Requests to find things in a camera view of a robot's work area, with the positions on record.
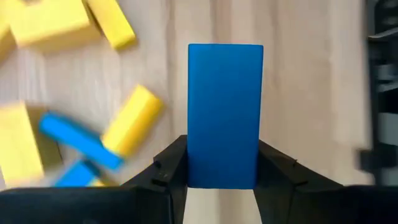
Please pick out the yellow wooden block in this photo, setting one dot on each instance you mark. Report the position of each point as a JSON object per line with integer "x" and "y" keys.
{"x": 112, "y": 25}
{"x": 18, "y": 146}
{"x": 49, "y": 21}

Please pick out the blue wooden block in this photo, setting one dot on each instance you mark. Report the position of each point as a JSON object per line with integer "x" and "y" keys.
{"x": 71, "y": 133}
{"x": 76, "y": 175}
{"x": 225, "y": 115}

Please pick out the yellow wooden cylinder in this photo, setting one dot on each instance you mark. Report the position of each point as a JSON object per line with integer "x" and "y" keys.
{"x": 133, "y": 121}

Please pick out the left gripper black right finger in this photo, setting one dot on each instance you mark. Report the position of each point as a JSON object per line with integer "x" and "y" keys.
{"x": 276, "y": 177}

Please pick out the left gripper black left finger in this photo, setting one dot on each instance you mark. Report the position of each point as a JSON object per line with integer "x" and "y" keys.
{"x": 174, "y": 174}

